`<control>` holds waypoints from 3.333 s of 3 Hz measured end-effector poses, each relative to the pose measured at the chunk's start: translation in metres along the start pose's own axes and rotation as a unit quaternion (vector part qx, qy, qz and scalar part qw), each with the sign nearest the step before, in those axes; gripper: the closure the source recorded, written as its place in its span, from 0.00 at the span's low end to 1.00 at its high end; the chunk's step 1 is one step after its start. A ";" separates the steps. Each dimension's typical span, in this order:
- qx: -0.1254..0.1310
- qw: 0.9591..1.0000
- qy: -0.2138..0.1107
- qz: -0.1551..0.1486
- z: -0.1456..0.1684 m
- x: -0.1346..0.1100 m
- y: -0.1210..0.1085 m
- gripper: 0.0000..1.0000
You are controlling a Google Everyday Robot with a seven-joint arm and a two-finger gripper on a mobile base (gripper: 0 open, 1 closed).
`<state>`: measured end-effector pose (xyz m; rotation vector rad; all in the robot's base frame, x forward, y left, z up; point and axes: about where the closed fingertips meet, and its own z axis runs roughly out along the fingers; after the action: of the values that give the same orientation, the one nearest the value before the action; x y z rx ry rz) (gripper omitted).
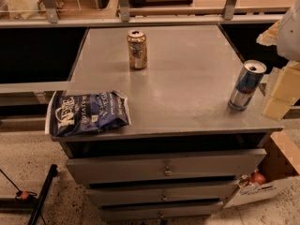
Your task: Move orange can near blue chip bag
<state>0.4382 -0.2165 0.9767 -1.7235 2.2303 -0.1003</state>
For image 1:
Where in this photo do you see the grey metal shelf rail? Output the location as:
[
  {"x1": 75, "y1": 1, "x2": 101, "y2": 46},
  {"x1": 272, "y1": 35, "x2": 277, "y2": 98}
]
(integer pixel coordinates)
[{"x1": 0, "y1": 0, "x2": 296, "y2": 28}]

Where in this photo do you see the bottom grey drawer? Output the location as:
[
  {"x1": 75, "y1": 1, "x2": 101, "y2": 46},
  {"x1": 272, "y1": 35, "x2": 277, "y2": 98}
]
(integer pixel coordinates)
[{"x1": 100, "y1": 202, "x2": 223, "y2": 221}]

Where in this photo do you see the grey drawer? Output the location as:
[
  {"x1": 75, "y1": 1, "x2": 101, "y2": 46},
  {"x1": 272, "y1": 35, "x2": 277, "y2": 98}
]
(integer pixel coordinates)
[
  {"x1": 66, "y1": 149, "x2": 266, "y2": 184},
  {"x1": 100, "y1": 202, "x2": 223, "y2": 221},
  {"x1": 85, "y1": 181, "x2": 237, "y2": 206}
]

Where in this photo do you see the orange soda can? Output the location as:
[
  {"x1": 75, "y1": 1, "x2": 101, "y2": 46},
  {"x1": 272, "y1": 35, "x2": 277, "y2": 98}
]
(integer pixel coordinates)
[{"x1": 127, "y1": 30, "x2": 147, "y2": 69}]

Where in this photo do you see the orange cable clamp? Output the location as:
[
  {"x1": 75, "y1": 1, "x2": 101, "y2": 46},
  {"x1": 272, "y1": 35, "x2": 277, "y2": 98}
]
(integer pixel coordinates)
[{"x1": 15, "y1": 190, "x2": 37, "y2": 202}]

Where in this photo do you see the top grey drawer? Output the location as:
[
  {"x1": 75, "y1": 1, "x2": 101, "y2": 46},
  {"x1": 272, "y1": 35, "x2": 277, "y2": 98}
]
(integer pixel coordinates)
[{"x1": 66, "y1": 149, "x2": 266, "y2": 184}]

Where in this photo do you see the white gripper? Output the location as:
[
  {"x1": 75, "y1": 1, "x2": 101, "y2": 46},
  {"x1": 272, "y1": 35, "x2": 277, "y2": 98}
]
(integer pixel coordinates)
[{"x1": 256, "y1": 0, "x2": 300, "y2": 120}]

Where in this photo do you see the blue chip bag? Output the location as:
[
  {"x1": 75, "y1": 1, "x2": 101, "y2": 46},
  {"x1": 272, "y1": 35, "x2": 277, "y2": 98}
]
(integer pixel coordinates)
[{"x1": 45, "y1": 91, "x2": 131, "y2": 137}]

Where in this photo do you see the black tripod leg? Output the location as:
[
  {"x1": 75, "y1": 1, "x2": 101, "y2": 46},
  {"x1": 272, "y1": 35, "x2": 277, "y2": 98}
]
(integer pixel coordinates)
[{"x1": 27, "y1": 164, "x2": 58, "y2": 225}]

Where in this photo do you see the cardboard box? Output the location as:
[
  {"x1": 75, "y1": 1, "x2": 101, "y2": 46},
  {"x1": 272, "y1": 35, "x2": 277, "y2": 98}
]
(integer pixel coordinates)
[{"x1": 224, "y1": 131, "x2": 300, "y2": 208}]

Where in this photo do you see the middle grey drawer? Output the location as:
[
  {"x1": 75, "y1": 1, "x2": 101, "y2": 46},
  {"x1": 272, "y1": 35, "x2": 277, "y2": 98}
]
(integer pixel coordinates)
[{"x1": 85, "y1": 181, "x2": 237, "y2": 206}]

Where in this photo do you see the orange item in box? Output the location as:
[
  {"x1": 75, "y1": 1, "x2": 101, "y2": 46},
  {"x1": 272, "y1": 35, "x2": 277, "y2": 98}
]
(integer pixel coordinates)
[{"x1": 249, "y1": 171, "x2": 266, "y2": 185}]

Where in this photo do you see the grey drawer cabinet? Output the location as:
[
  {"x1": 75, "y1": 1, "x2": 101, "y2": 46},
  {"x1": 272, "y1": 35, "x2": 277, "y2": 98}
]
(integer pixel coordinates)
[{"x1": 62, "y1": 25, "x2": 281, "y2": 213}]

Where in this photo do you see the blue silver energy drink can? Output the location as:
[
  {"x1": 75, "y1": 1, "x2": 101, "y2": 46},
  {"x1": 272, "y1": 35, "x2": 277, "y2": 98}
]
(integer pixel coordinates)
[{"x1": 229, "y1": 60, "x2": 266, "y2": 111}]

